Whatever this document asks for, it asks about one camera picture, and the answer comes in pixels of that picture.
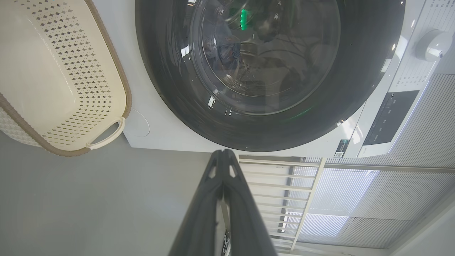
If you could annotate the white front-load washing machine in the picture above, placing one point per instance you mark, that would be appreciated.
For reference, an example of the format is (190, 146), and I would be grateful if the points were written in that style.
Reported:
(160, 131)

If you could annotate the round drain filter cover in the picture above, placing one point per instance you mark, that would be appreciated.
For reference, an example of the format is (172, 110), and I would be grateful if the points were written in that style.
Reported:
(140, 124)

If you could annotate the black washer display panel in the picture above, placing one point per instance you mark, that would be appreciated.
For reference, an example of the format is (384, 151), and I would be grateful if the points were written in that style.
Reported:
(387, 121)

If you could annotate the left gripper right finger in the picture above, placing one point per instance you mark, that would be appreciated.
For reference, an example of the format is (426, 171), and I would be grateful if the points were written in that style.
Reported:
(245, 220)

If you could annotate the white metal railing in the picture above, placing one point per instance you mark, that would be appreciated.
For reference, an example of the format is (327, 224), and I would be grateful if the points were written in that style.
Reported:
(308, 202)

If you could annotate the small dark code sticker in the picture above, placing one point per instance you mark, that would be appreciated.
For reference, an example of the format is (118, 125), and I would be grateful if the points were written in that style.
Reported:
(342, 148)

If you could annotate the cream perforated laundry basket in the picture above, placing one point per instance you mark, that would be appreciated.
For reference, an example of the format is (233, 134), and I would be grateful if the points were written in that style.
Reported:
(35, 71)

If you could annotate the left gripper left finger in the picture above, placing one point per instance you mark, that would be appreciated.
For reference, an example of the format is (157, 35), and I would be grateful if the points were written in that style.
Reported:
(202, 217)

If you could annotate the white window blinds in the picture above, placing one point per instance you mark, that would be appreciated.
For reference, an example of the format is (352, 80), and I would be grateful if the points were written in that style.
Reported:
(391, 199)

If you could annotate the dark round washer door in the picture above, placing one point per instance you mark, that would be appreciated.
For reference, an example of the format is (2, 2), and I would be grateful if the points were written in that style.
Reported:
(170, 89)

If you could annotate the silver washer control knob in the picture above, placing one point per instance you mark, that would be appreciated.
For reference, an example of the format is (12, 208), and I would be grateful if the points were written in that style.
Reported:
(433, 44)

